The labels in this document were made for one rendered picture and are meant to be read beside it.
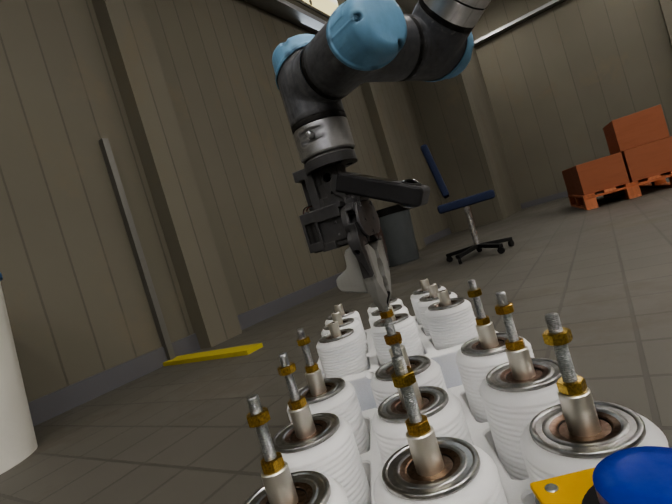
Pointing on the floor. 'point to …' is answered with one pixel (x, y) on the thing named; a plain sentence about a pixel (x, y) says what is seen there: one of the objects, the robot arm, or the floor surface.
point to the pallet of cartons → (625, 161)
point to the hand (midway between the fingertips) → (386, 298)
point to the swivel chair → (464, 211)
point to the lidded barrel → (12, 401)
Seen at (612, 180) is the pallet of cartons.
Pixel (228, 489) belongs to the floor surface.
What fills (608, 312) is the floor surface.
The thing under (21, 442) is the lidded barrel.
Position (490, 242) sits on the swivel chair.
